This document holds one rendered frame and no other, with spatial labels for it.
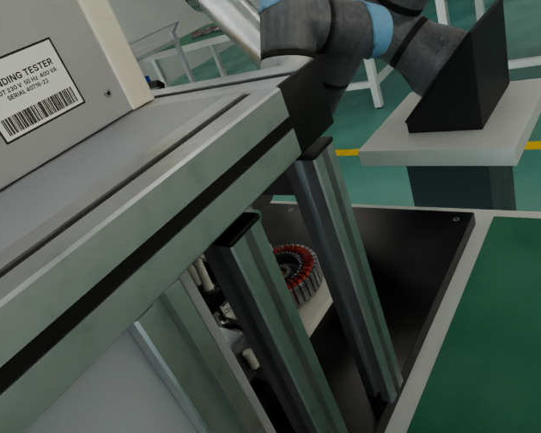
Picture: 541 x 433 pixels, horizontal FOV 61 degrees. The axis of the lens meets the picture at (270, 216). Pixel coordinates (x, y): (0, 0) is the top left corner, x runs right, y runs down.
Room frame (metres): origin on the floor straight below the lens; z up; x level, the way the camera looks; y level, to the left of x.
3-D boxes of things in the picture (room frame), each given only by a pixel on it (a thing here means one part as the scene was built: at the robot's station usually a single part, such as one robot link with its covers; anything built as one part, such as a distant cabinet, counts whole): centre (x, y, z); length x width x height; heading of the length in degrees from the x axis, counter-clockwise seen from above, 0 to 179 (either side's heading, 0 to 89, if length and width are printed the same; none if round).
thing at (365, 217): (0.60, 0.11, 0.76); 0.64 x 0.47 x 0.02; 45
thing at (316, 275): (0.52, 0.02, 0.80); 0.11 x 0.11 x 0.04
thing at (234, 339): (0.42, 0.12, 0.80); 0.08 x 0.05 x 0.06; 45
